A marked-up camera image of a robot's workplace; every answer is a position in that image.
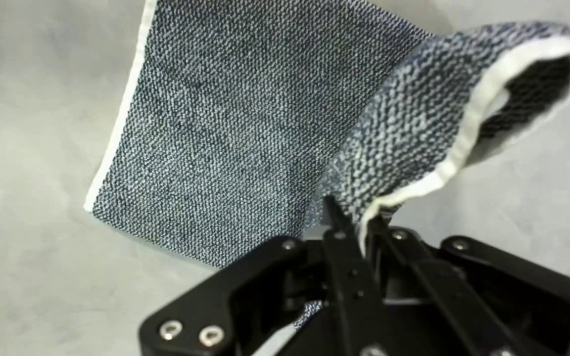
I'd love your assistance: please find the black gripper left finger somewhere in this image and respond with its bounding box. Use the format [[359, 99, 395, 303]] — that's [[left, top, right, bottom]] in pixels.
[[137, 192, 393, 356]]

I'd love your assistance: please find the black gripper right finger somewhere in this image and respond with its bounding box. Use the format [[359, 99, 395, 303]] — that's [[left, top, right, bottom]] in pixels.
[[367, 216, 570, 356]]

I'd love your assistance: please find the blue-grey woven towel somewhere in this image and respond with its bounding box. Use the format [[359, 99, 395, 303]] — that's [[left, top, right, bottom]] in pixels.
[[84, 0, 570, 270]]

